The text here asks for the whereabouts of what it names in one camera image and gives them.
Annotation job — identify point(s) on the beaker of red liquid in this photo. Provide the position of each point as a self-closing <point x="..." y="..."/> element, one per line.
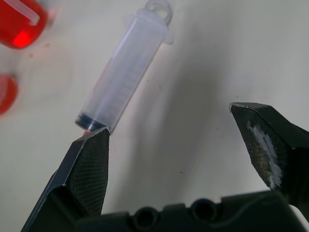
<point x="18" y="23"/>

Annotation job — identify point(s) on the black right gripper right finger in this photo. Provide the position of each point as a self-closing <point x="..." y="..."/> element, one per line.
<point x="270" y="145"/>

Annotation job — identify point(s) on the red round container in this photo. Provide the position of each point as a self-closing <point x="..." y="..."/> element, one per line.
<point x="6" y="94"/>

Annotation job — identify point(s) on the clear plastic syringe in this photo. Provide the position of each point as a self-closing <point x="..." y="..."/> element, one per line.
<point x="130" y="70"/>

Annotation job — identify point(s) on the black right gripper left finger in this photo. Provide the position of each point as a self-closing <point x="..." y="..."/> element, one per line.
<point x="89" y="174"/>

